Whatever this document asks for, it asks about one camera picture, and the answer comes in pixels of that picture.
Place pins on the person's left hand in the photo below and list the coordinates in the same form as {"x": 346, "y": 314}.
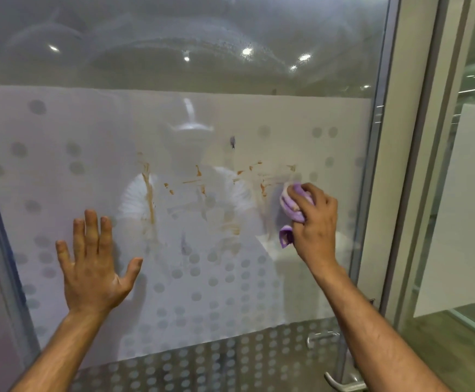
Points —
{"x": 90, "y": 281}

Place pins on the person's right hand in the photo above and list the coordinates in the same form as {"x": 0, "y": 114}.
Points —
{"x": 317, "y": 228}

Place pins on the person's left thumb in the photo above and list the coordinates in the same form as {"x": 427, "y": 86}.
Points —
{"x": 132, "y": 270}

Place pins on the person's left little finger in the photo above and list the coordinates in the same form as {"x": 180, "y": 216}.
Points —
{"x": 63, "y": 253}

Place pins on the person's left middle finger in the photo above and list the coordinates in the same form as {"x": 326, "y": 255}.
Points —
{"x": 92, "y": 232}

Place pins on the person's right fingers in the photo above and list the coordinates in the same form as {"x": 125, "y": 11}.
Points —
{"x": 302, "y": 195}

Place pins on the purple cleaning cloth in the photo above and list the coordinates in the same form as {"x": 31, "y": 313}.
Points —
{"x": 292, "y": 208}

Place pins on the person's right forearm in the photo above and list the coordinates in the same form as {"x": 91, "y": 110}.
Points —
{"x": 368, "y": 334}

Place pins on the person's left forearm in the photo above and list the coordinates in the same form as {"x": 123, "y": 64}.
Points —
{"x": 58, "y": 355}

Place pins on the frosted dotted glass door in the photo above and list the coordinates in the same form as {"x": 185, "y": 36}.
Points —
{"x": 205, "y": 118}

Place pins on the glass partition with frosted film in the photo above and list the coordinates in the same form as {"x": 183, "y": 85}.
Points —
{"x": 462, "y": 200}

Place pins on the grey metal door frame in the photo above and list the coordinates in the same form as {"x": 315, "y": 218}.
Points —
{"x": 415, "y": 159}

